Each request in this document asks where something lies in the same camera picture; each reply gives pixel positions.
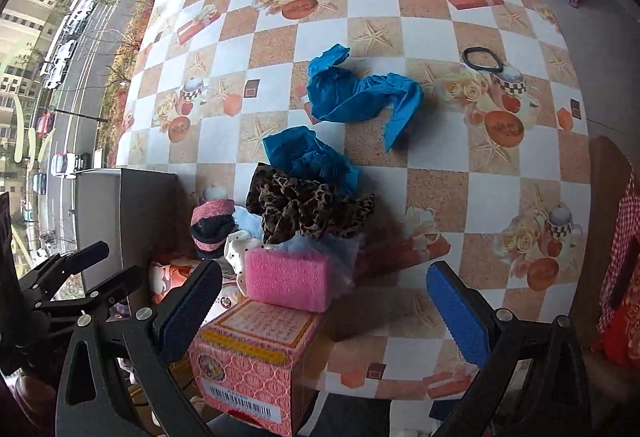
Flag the person's left forearm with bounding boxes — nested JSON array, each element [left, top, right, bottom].
[[0, 367, 57, 437]]

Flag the pink patterned carton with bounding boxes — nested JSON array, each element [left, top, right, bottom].
[[189, 298, 321, 436]]

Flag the white polka dot scrunchie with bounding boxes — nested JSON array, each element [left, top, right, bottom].
[[223, 231, 266, 298]]

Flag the pink and black sock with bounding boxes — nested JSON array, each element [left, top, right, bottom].
[[190, 198, 236, 261]]

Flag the checkered printed tablecloth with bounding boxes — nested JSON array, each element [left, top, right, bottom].
[[116, 0, 594, 401]]

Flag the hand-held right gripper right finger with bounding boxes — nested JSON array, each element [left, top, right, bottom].
[[426, 259, 594, 437]]

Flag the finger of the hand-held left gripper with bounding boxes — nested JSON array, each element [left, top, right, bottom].
[[29, 240, 110, 299], [35, 265, 145, 324]]

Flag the red checked cloth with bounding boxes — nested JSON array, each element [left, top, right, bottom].
[[597, 194, 640, 333]]

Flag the black hair tie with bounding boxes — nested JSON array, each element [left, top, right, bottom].
[[462, 46, 505, 72]]

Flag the red patterned cushion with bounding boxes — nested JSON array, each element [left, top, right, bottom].
[[592, 277, 640, 374]]

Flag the blue scrunchie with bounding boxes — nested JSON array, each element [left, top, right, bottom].
[[306, 44, 424, 152]]

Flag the leopard print scrunchie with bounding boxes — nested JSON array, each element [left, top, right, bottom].
[[246, 162, 376, 244]]

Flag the orange floral package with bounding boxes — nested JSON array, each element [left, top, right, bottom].
[[148, 253, 206, 306]]

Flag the grey storage box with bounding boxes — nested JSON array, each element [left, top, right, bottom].
[[74, 167, 180, 299]]

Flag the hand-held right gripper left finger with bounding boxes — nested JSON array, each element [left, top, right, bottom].
[[55, 259, 224, 437]]

